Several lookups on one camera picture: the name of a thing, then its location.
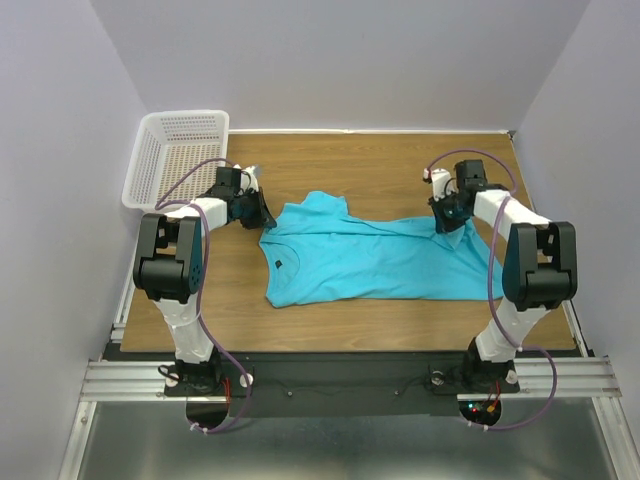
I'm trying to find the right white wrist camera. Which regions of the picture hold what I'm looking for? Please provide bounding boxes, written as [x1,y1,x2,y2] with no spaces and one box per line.
[423,168,455,201]

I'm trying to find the circuit board with leds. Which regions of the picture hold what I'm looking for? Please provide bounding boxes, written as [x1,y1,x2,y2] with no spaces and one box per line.
[458,399,502,426]

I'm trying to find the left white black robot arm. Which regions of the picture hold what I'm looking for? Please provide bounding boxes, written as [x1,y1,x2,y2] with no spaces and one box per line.
[132,158,276,396]

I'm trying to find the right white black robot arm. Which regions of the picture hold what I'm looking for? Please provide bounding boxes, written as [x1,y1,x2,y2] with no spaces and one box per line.
[423,160,578,394]

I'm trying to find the right metal knob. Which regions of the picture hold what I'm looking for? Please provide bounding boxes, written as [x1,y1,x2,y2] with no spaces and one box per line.
[430,370,445,387]

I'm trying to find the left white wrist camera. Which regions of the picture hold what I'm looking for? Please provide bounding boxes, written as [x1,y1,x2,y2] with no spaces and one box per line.
[234,164,262,195]

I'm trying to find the turquoise t shirt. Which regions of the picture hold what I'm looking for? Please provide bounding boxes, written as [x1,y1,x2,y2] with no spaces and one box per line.
[259,191,503,308]

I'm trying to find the white perforated plastic basket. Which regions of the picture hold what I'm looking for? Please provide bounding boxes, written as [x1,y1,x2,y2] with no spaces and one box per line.
[121,110,230,212]

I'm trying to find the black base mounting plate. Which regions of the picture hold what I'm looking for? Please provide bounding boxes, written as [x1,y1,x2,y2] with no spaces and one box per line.
[164,351,519,421]

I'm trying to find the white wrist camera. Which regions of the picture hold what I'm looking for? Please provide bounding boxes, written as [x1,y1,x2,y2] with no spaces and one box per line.
[234,164,262,195]
[423,168,455,201]

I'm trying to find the left white knob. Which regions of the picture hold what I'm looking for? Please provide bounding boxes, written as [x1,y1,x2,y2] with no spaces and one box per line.
[239,373,253,388]

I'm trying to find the aluminium frame rail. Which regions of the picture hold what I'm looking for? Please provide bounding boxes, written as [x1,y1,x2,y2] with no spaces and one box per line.
[80,357,622,402]

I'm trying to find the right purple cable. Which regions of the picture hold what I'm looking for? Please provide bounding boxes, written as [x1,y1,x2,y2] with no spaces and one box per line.
[427,149,558,432]

